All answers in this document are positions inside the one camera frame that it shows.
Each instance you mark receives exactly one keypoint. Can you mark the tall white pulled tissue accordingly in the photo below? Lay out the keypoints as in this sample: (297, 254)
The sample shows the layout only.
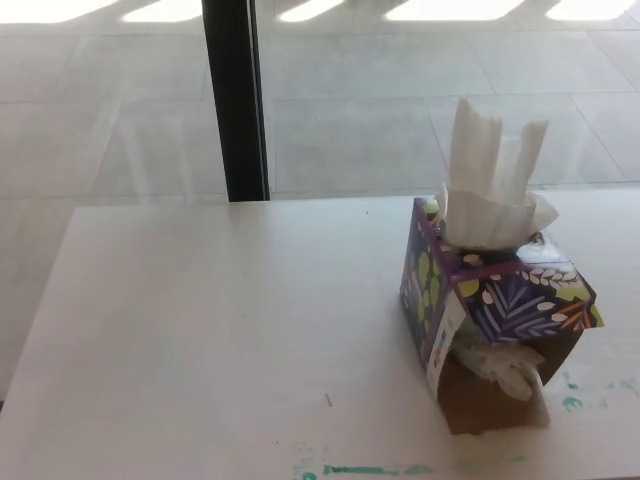
(472, 145)

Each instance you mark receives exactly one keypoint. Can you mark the white tissue in box opening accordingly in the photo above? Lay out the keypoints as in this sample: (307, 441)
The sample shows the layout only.
(480, 220)

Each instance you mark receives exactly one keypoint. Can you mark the purple floral cardboard tissue box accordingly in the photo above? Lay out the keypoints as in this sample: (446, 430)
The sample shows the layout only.
(520, 305)

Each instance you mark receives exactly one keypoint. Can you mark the crumpled white tissues in torn side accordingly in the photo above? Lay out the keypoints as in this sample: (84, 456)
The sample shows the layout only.
(492, 367)

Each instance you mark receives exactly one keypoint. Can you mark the black window frame post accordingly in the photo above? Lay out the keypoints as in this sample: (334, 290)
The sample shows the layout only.
(235, 100)

